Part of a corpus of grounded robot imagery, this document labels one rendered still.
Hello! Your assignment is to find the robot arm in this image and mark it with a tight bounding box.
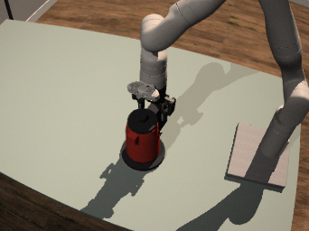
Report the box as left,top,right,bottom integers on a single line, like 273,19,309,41
127,0,309,158

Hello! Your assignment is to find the red and black electric kettle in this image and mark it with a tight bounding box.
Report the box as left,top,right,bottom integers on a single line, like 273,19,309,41
126,103,167,164

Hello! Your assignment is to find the dark round disk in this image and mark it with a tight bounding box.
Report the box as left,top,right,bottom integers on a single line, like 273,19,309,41
121,139,165,171

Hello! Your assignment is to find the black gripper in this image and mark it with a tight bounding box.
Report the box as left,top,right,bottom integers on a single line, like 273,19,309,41
132,83,176,121

